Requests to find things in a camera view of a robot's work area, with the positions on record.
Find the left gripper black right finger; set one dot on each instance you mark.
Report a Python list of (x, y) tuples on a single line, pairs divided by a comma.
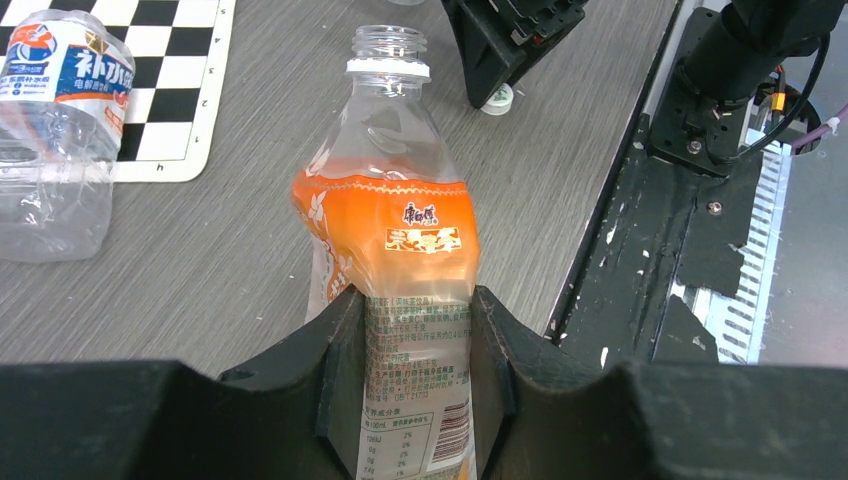
[(538, 413)]

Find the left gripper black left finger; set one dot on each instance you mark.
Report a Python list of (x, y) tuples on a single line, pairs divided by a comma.
[(291, 412)]

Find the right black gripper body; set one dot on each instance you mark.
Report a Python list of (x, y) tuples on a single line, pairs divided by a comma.
[(539, 21)]

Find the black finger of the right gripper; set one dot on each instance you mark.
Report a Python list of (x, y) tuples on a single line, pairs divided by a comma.
[(489, 55)]

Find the white green cap front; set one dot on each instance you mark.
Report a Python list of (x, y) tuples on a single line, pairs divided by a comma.
[(500, 102)]

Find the orange crushed plastic bottle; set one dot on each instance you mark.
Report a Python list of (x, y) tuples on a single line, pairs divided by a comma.
[(391, 215)]

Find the clear bottle blue label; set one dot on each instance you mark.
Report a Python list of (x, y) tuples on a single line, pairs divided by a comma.
[(65, 91)]

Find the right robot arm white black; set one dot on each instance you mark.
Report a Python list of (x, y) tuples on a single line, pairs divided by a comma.
[(721, 61)]

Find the black white chessboard mat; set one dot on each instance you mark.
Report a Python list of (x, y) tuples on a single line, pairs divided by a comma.
[(181, 50)]

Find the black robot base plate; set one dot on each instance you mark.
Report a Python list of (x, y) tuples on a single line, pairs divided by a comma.
[(659, 228)]

